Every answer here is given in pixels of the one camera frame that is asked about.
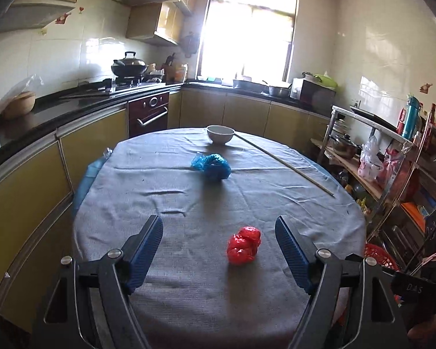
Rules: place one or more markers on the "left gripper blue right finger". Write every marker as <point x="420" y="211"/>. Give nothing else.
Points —
<point x="298" y="250"/>

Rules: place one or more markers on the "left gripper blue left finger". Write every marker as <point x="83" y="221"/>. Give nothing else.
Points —
<point x="140" y="250"/>

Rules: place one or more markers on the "red plastic bag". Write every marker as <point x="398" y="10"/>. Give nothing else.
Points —
<point x="243" y="246"/>

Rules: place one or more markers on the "blue plastic bag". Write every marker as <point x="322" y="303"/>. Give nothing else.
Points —
<point x="213" y="166"/>

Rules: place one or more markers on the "red plastic trash basket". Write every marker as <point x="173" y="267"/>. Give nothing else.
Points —
<point x="382" y="258"/>

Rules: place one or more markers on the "person's right hand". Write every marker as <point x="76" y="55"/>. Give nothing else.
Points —
<point x="424" y="331"/>

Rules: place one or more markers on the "long wooden stick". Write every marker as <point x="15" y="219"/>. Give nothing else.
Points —
<point x="288" y="165"/>

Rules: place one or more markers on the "blue undercloth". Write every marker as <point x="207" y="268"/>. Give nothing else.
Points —
<point x="89" y="176"/>

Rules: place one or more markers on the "pink white plastic bag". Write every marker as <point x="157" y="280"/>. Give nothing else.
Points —
<point x="370" y="166"/>

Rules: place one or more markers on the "metal storage rack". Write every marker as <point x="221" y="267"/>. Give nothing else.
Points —
<point x="402" y="219"/>

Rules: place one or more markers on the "steel pot on rack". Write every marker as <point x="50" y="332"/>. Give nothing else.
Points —
<point x="344" y="147"/>

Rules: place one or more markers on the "white ceramic bowl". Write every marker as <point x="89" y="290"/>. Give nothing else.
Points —
<point x="219" y="134"/>

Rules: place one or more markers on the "dark red built-in oven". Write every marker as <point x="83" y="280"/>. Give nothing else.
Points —
<point x="148" y="114"/>

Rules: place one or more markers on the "black microwave oven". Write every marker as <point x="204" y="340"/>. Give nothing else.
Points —
<point x="313" y="96"/>

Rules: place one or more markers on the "metal basin on counter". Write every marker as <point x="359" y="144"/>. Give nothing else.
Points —
<point x="274" y="91"/>

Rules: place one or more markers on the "black wok with lid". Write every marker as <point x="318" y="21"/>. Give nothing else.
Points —
<point x="129" y="66"/>

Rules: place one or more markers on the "teal thermos bottle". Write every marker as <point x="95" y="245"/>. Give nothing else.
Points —
<point x="412" y="113"/>

